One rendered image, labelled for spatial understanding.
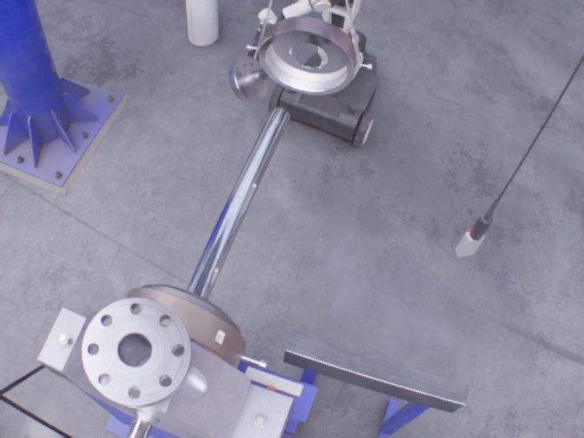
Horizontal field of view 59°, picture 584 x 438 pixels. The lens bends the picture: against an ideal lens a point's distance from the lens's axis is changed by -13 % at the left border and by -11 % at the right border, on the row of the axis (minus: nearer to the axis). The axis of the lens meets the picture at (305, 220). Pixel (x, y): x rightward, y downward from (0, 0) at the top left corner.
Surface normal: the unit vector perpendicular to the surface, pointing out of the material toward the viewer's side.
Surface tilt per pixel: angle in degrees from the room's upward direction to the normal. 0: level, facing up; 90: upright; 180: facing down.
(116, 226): 0
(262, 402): 0
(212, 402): 45
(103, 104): 0
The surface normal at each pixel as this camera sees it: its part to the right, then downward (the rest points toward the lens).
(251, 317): 0.08, -0.50
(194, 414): 0.73, -0.14
